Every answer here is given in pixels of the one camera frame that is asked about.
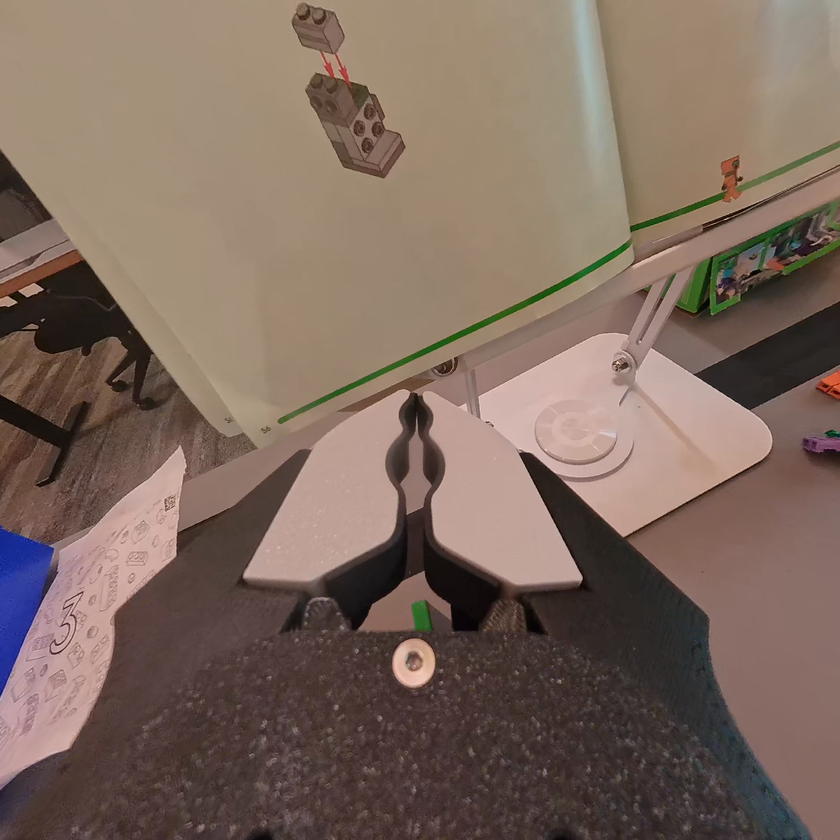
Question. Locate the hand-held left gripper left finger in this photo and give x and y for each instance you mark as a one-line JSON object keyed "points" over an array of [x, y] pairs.
{"points": [[321, 518]]}

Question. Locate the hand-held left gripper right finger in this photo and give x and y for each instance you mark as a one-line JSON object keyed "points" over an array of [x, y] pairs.
{"points": [[499, 518]]}

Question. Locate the toy brick building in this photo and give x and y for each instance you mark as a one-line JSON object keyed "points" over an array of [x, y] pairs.
{"points": [[420, 617]]}

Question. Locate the white wooden book stand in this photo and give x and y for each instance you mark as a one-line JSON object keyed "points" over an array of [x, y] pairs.
{"points": [[695, 433]]}

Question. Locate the toy brick instruction booklet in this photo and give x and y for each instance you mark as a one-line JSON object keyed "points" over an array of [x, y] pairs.
{"points": [[197, 262]]}

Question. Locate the grey desk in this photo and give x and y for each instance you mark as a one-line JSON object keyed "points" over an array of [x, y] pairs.
{"points": [[722, 590]]}

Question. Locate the wood-edged office desk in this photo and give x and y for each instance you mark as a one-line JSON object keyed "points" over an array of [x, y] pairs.
{"points": [[33, 262]]}

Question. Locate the white printed paper bag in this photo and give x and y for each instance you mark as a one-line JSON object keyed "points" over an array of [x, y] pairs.
{"points": [[98, 590]]}

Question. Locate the blue plastic bin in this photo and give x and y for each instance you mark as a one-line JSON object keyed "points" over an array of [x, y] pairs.
{"points": [[23, 590]]}

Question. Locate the black office chair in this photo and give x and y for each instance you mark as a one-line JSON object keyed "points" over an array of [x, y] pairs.
{"points": [[79, 321]]}

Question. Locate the pile of colourful bricks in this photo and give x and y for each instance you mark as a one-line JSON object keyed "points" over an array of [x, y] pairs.
{"points": [[823, 443]]}

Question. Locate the green toy set box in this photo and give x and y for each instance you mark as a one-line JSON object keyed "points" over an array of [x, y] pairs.
{"points": [[754, 269]]}

